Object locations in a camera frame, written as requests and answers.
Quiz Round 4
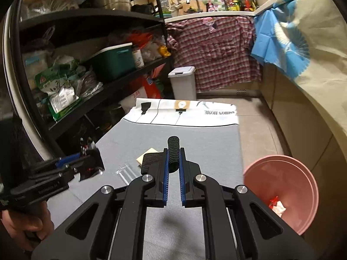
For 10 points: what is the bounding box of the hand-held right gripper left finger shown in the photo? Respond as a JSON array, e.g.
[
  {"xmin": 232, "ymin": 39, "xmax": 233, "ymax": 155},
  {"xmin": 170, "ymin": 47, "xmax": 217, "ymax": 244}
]
[{"xmin": 31, "ymin": 148, "xmax": 170, "ymax": 260}]

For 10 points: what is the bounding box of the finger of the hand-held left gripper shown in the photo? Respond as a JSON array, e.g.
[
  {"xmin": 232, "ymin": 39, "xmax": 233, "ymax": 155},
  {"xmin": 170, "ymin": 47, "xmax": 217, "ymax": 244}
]
[
  {"xmin": 28, "ymin": 153, "xmax": 88, "ymax": 172},
  {"xmin": 28, "ymin": 168, "xmax": 76, "ymax": 182}
]

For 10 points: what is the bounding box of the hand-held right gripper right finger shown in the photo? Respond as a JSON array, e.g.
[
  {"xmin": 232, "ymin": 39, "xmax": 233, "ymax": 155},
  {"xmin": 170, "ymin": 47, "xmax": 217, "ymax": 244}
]
[{"xmin": 177, "ymin": 147, "xmax": 316, "ymax": 260}]

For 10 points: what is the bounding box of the black foil wrapper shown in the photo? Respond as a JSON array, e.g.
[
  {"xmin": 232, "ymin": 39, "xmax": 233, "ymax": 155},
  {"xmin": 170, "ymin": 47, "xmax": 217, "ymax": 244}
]
[{"xmin": 73, "ymin": 138, "xmax": 106, "ymax": 181}]

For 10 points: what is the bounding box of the black ribbed rubber grip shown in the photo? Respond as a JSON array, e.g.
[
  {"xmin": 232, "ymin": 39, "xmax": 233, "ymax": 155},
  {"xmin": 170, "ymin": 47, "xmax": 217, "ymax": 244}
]
[{"xmin": 140, "ymin": 136, "xmax": 182, "ymax": 176}]

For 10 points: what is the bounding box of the pink plastic bin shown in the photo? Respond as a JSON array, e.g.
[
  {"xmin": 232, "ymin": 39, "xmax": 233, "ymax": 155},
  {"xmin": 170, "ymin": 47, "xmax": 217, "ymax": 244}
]
[{"xmin": 242, "ymin": 155, "xmax": 319, "ymax": 236}]

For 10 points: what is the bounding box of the person's left hand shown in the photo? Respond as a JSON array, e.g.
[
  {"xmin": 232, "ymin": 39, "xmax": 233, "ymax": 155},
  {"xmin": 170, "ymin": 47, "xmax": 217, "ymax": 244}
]
[{"xmin": 0, "ymin": 210, "xmax": 55, "ymax": 252}]

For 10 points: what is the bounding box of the beige sticky note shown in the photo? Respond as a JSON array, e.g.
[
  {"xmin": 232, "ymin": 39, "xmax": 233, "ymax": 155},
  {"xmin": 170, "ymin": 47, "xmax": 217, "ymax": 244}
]
[{"xmin": 136, "ymin": 148, "xmax": 159, "ymax": 166}]

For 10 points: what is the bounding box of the clear plastic strip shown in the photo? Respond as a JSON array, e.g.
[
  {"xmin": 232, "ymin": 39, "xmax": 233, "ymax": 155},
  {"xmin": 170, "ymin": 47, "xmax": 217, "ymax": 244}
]
[{"xmin": 116, "ymin": 164, "xmax": 137, "ymax": 183}]

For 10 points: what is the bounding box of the grey mat with white end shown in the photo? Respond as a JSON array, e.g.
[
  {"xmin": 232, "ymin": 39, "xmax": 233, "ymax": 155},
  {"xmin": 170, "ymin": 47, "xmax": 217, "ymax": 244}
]
[{"xmin": 47, "ymin": 97, "xmax": 244, "ymax": 260}]

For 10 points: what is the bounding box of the green and white food packet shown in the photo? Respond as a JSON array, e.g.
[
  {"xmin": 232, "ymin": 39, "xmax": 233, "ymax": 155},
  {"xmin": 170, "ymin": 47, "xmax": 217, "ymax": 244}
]
[
  {"xmin": 35, "ymin": 68, "xmax": 69, "ymax": 96},
  {"xmin": 47, "ymin": 86, "xmax": 82, "ymax": 121}
]

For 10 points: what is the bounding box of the red printed bag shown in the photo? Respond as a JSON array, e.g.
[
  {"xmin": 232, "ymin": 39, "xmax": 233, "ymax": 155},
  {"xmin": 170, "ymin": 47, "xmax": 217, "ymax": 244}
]
[{"xmin": 130, "ymin": 76, "xmax": 163, "ymax": 101}]

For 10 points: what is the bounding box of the crumpled white paper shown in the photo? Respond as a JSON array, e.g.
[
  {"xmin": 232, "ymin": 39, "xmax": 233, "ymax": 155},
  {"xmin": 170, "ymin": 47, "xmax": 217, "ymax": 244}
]
[{"xmin": 271, "ymin": 201, "xmax": 288, "ymax": 218}]

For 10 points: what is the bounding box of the white lidded bin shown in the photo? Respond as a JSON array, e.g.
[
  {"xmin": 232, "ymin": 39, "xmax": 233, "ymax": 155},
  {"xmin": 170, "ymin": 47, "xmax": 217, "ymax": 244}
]
[{"xmin": 168, "ymin": 66, "xmax": 197, "ymax": 101}]

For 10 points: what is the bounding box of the green storage box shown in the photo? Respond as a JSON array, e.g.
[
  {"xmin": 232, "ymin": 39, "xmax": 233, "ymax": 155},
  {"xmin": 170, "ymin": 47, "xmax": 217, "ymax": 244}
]
[{"xmin": 88, "ymin": 43, "xmax": 136, "ymax": 81}]

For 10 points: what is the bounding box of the jar with white label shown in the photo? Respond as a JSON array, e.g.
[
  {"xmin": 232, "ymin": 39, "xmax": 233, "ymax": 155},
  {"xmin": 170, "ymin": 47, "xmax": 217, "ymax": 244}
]
[{"xmin": 131, "ymin": 46, "xmax": 145, "ymax": 69}]

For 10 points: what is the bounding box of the red plaid shirt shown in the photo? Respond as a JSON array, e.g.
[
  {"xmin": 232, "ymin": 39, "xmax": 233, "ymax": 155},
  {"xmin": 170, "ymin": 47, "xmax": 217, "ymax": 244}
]
[{"xmin": 166, "ymin": 16, "xmax": 263, "ymax": 94}]

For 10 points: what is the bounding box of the black shelf rack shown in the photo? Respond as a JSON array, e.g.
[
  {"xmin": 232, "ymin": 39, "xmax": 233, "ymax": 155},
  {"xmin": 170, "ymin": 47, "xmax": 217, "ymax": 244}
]
[{"xmin": 3, "ymin": 0, "xmax": 174, "ymax": 168}]

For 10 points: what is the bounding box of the cream and blue patterned cloth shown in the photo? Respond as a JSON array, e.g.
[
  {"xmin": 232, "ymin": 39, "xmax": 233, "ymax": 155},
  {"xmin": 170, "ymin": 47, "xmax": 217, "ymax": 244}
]
[{"xmin": 251, "ymin": 0, "xmax": 347, "ymax": 136}]

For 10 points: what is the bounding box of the rack of condiment bottles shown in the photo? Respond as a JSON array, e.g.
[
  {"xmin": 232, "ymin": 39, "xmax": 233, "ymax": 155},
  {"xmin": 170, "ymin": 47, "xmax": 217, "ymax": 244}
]
[{"xmin": 223, "ymin": 0, "xmax": 257, "ymax": 12}]

